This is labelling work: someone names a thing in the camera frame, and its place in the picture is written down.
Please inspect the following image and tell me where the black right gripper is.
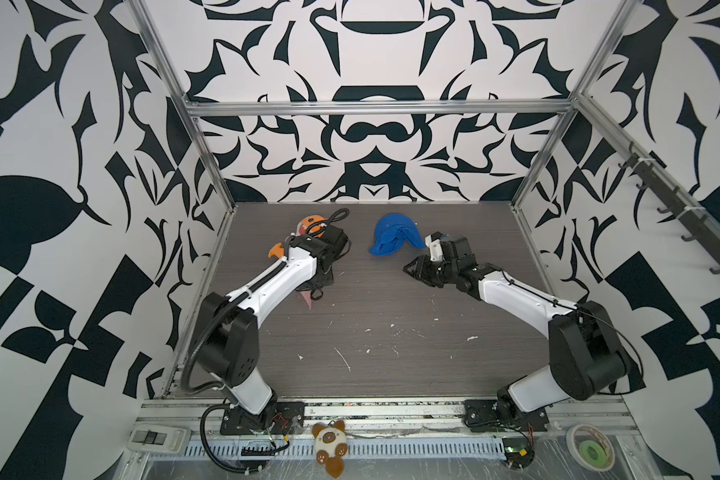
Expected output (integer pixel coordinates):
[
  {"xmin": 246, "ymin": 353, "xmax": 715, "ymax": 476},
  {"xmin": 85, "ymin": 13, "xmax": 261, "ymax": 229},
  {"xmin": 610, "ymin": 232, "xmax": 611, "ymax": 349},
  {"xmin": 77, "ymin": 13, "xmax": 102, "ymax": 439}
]
[{"xmin": 403, "ymin": 255, "xmax": 460, "ymax": 288}]

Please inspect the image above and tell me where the pink paper sheet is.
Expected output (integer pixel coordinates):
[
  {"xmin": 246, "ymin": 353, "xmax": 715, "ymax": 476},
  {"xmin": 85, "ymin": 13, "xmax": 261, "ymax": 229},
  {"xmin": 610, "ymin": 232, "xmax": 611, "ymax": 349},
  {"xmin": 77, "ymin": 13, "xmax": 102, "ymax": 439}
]
[{"xmin": 300, "ymin": 291, "xmax": 314, "ymax": 310}]

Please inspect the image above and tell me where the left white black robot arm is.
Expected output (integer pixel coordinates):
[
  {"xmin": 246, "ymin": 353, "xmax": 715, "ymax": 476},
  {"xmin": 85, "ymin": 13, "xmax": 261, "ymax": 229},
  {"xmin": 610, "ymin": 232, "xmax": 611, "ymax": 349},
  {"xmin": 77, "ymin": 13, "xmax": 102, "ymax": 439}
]
[{"xmin": 179, "ymin": 220, "xmax": 351, "ymax": 433}]

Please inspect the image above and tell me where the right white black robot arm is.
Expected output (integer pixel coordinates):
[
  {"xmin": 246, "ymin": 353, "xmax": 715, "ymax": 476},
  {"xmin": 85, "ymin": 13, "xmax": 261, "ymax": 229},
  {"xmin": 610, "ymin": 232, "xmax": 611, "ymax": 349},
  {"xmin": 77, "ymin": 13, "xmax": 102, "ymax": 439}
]
[{"xmin": 403, "ymin": 232, "xmax": 644, "ymax": 433}]

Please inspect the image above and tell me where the blue cloth cap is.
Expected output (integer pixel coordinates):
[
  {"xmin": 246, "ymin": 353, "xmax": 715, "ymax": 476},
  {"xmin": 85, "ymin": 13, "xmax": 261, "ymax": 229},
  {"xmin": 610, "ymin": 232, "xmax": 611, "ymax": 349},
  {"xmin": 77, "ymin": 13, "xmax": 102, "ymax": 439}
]
[{"xmin": 369, "ymin": 213, "xmax": 426, "ymax": 257}]

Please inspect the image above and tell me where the orange shark plush toy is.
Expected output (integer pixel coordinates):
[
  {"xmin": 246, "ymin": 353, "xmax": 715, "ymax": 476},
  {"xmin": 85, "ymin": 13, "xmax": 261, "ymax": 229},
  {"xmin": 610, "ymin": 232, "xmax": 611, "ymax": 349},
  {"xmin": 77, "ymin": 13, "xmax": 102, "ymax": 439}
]
[{"xmin": 268, "ymin": 215, "xmax": 328, "ymax": 259}]

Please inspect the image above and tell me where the brown white plush toy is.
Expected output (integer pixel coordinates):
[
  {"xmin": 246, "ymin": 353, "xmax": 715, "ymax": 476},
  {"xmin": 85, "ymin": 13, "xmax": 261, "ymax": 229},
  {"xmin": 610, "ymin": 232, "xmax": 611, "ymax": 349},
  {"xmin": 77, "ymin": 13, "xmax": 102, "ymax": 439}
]
[{"xmin": 311, "ymin": 419, "xmax": 349, "ymax": 479}]

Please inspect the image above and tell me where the small electronics board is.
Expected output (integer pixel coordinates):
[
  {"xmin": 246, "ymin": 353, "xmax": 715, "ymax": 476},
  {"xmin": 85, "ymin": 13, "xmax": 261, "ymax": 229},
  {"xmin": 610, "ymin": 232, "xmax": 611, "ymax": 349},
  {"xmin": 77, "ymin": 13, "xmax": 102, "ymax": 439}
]
[{"xmin": 502, "ymin": 437, "xmax": 535, "ymax": 471}]

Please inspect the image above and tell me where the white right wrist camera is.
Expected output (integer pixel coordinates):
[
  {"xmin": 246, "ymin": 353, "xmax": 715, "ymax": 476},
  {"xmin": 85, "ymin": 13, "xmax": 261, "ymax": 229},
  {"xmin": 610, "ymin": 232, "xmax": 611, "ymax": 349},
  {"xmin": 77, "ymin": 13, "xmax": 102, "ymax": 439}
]
[{"xmin": 425, "ymin": 231, "xmax": 443, "ymax": 263}]

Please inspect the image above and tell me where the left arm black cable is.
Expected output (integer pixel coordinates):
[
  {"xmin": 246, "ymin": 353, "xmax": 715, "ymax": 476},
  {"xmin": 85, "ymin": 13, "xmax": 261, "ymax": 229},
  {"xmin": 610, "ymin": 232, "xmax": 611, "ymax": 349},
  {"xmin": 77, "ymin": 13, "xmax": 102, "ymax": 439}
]
[{"xmin": 199, "ymin": 403, "xmax": 292, "ymax": 476}]

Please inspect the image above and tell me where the white switch box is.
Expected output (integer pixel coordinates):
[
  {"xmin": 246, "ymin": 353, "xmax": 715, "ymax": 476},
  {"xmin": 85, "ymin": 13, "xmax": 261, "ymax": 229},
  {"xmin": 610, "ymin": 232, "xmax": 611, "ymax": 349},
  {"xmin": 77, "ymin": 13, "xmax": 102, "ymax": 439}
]
[{"xmin": 126, "ymin": 423, "xmax": 192, "ymax": 455}]

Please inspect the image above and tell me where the black hook rail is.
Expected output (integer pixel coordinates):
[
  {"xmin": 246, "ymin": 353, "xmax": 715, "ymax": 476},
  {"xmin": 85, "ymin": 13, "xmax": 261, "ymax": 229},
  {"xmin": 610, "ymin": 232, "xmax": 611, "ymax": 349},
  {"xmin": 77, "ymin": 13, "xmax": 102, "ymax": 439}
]
[{"xmin": 617, "ymin": 142, "xmax": 720, "ymax": 275}]

